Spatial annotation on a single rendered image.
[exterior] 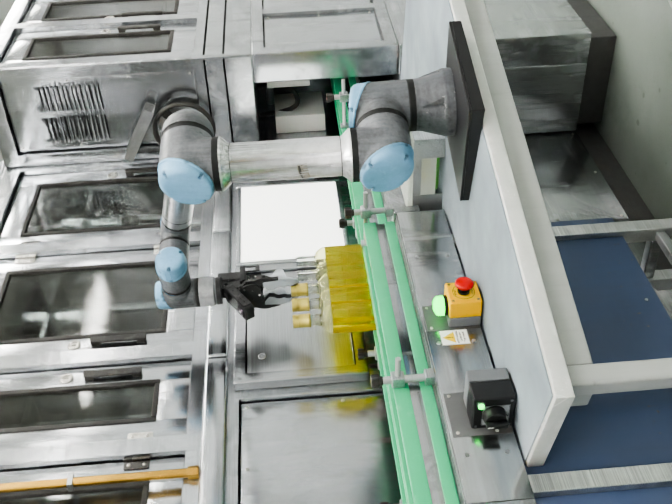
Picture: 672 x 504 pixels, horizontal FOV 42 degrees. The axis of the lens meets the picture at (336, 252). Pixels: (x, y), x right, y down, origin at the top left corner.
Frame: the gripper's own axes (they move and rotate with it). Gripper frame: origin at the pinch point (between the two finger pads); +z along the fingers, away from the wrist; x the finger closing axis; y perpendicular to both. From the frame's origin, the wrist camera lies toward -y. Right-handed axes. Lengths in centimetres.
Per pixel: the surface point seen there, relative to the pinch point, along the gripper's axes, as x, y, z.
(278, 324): 12.8, 1.9, -5.0
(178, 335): 16.9, 5.2, -32.4
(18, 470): 18, -36, -67
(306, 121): 9, 108, 9
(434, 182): -20.4, 14.5, 38.1
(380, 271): -13.2, -11.8, 20.8
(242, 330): 12.2, -0.1, -14.5
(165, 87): -13, 97, -38
